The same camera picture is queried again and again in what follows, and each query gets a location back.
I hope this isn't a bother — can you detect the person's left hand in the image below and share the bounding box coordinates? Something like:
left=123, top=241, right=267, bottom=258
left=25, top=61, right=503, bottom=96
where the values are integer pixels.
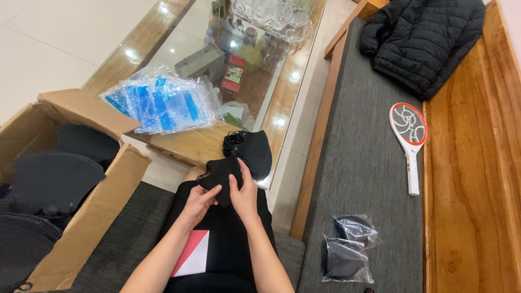
left=179, top=184, right=223, bottom=229

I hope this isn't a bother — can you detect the person's right hand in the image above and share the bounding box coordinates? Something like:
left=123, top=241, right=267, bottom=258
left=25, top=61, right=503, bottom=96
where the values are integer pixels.
left=229, top=158, right=261, bottom=225

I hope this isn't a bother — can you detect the black face mask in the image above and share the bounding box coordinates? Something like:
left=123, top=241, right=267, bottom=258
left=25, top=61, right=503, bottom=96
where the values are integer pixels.
left=196, top=156, right=246, bottom=208

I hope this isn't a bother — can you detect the person's black printed clothing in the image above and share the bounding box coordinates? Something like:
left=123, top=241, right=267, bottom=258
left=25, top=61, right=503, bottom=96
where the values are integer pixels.
left=156, top=179, right=278, bottom=293

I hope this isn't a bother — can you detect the stack of black masks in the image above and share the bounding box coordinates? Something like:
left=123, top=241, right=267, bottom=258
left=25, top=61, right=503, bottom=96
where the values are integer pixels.
left=222, top=130, right=273, bottom=182

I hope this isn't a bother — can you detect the wooden glass-top table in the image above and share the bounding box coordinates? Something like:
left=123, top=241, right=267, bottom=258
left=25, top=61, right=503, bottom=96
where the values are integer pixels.
left=81, top=0, right=329, bottom=191

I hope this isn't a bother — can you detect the white green plastic bag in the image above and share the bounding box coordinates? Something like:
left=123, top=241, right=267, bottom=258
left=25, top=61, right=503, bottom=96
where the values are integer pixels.
left=217, top=101, right=256, bottom=132

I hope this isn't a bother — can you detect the brown cardboard box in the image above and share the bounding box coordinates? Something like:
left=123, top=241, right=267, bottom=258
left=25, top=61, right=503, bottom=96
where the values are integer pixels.
left=0, top=88, right=152, bottom=293

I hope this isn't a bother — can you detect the pile of blue clear bags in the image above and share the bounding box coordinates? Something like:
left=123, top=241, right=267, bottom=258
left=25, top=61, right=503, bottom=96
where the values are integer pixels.
left=99, top=64, right=222, bottom=135

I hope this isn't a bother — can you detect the clear bag of black masks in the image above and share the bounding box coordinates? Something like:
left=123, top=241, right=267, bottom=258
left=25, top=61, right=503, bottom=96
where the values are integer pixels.
left=332, top=214, right=382, bottom=250
left=321, top=235, right=375, bottom=284

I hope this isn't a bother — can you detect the grey bench cushion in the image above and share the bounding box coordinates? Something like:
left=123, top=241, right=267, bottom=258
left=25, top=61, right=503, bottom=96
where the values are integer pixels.
left=296, top=16, right=425, bottom=293

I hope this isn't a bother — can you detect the red carton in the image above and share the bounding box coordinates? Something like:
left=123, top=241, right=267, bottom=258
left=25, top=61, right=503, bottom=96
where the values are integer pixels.
left=220, top=55, right=247, bottom=93

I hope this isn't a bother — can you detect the heap of boxed black masks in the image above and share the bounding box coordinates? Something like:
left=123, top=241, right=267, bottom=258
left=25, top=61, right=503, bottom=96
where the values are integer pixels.
left=0, top=122, right=121, bottom=293

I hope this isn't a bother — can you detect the grey carton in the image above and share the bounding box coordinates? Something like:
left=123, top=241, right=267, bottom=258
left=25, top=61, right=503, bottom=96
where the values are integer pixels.
left=174, top=44, right=225, bottom=81

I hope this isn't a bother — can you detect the group of plastic bottles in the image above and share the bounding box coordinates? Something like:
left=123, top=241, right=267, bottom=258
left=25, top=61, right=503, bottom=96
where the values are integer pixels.
left=202, top=18, right=291, bottom=66

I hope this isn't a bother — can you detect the white orange mosquito racket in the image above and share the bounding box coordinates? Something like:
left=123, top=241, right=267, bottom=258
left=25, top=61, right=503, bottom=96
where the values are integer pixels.
left=389, top=102, right=428, bottom=197

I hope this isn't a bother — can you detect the heap of clear plastic wrap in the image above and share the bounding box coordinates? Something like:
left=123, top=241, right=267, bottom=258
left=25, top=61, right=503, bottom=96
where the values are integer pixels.
left=230, top=0, right=316, bottom=44

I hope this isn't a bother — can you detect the wooden bench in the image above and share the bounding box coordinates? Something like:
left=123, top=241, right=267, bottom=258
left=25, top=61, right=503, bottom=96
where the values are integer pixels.
left=288, top=0, right=521, bottom=293

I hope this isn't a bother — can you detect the black puffer jacket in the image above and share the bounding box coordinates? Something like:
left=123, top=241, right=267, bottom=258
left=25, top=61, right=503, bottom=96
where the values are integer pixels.
left=359, top=0, right=487, bottom=101

